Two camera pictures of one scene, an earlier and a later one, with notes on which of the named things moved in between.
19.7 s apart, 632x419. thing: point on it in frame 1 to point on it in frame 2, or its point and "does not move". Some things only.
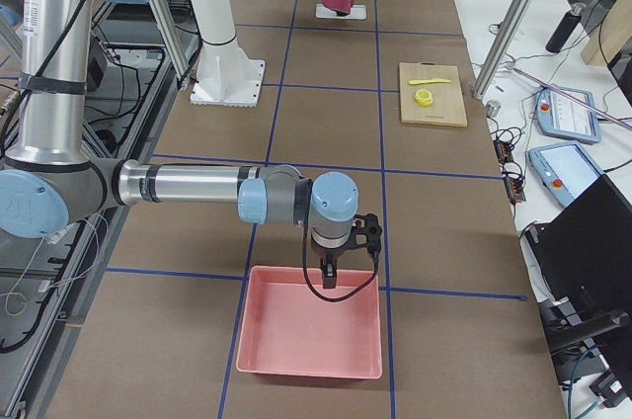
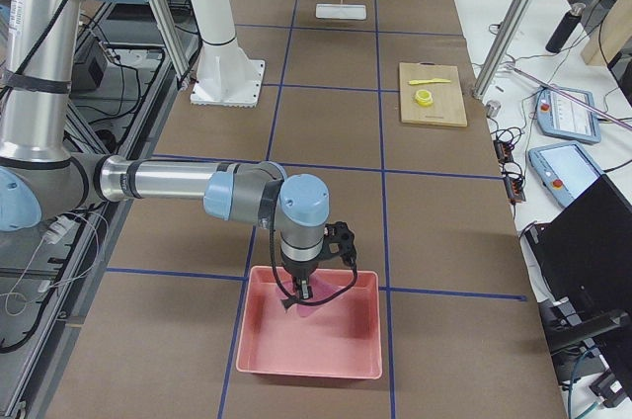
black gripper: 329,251 to 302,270
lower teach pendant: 565,170 does not move
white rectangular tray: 357,12 does not move
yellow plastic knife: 434,80 does not move
